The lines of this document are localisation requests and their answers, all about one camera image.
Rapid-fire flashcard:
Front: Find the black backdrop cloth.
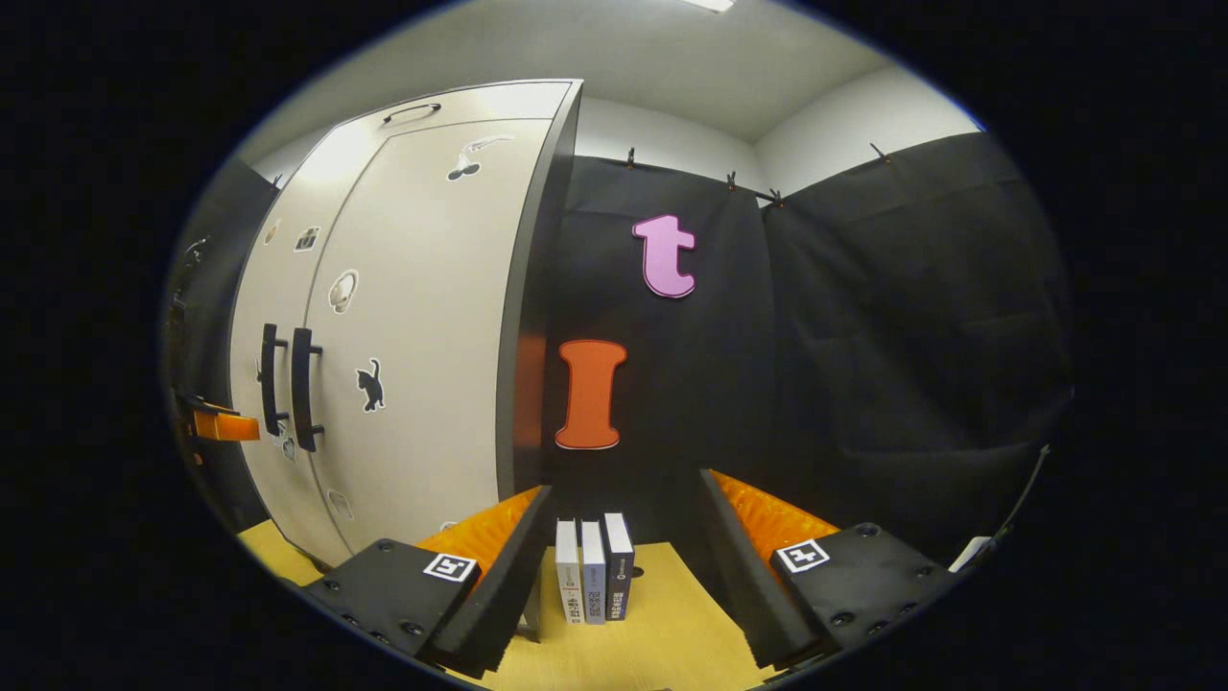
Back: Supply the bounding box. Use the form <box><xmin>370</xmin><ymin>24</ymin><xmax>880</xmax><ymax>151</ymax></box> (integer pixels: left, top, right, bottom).
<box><xmin>163</xmin><ymin>130</ymin><xmax>1074</xmax><ymax>577</ymax></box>

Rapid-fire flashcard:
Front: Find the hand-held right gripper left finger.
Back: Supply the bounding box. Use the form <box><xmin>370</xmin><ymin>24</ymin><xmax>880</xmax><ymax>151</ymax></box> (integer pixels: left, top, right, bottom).
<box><xmin>303</xmin><ymin>485</ymin><xmax>557</xmax><ymax>679</ymax></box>

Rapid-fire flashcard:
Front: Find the dark book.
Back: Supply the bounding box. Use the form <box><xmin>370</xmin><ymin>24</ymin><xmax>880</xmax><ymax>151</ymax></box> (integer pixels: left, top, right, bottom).
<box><xmin>603</xmin><ymin>512</ymin><xmax>636</xmax><ymax>622</ymax></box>

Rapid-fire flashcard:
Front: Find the white book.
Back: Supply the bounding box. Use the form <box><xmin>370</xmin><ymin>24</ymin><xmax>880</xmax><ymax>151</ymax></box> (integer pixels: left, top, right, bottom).
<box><xmin>555</xmin><ymin>518</ymin><xmax>583</xmax><ymax>626</ymax></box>

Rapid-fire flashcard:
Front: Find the white cabinet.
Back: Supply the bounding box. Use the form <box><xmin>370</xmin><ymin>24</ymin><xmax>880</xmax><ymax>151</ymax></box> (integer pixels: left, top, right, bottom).
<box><xmin>228</xmin><ymin>79</ymin><xmax>584</xmax><ymax>577</ymax></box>

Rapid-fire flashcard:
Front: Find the grey book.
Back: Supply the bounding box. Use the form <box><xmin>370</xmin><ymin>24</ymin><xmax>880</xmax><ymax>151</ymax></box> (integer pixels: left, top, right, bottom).
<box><xmin>580</xmin><ymin>520</ymin><xmax>608</xmax><ymax>626</ymax></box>

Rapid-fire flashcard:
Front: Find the white paper sheet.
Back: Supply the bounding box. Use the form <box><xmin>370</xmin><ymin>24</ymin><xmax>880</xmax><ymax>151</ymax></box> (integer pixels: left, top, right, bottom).
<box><xmin>948</xmin><ymin>535</ymin><xmax>1001</xmax><ymax>575</ymax></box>

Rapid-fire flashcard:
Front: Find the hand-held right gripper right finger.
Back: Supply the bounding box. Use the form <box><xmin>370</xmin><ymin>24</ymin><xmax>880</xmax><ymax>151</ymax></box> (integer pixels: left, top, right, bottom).
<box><xmin>696</xmin><ymin>466</ymin><xmax>962</xmax><ymax>671</ymax></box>

